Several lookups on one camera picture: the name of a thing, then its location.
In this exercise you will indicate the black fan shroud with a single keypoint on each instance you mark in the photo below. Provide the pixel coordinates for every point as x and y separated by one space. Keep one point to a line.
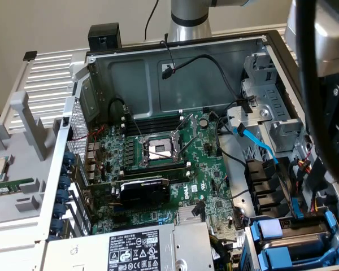
260 175

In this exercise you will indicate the grey disk bay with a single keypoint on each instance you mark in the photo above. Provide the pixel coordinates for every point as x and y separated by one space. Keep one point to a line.
250 254

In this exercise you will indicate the metal socket cover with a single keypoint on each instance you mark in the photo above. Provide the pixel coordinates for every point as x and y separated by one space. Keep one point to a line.
194 127

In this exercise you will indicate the green motherboard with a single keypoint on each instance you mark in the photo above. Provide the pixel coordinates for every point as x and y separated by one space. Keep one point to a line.
209 158

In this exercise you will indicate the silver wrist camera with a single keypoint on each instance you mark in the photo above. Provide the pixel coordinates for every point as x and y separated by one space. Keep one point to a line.
327 56

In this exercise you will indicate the metal optical drive cage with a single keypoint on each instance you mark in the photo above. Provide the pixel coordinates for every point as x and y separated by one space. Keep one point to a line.
271 93

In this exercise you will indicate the open grey PC case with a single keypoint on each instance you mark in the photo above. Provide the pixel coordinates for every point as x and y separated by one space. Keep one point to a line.
130 84

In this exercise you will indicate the blue expansion slot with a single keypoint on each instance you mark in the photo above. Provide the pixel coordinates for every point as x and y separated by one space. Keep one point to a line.
120 209

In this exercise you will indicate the black RAM slot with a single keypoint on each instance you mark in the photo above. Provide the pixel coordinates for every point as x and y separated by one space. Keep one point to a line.
158 166
158 122
158 130
179 175
158 171
180 179
158 126
158 118

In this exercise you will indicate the blue disk carrier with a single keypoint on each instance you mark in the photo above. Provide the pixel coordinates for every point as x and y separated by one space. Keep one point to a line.
277 255

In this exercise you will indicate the CPU socket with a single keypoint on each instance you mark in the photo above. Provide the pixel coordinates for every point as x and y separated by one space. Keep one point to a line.
158 145

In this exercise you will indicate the hard disk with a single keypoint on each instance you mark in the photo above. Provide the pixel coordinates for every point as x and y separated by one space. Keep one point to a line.
296 241

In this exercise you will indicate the black graphics card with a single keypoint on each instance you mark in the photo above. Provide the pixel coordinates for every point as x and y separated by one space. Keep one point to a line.
144 194

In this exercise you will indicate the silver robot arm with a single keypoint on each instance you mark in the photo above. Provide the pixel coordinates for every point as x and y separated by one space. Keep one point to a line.
186 28

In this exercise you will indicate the grey power supply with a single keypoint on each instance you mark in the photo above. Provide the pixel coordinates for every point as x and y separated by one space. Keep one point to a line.
135 251

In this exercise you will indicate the black box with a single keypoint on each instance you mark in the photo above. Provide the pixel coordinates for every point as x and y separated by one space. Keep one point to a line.
104 36

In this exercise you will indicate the silver coin battery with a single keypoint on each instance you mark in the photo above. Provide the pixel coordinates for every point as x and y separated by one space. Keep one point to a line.
204 122

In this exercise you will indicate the silver heat sink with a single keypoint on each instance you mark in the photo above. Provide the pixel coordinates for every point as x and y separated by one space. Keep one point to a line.
186 214

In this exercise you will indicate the grey part rack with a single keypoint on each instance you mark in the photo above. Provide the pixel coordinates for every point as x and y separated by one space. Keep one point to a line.
22 107

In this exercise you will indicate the silver locking lever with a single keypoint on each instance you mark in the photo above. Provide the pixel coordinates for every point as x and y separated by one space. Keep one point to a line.
158 154
134 124

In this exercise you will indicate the blue card latch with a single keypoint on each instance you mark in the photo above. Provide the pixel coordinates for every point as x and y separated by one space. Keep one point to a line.
64 182
65 169
69 156
60 210
62 196
57 226

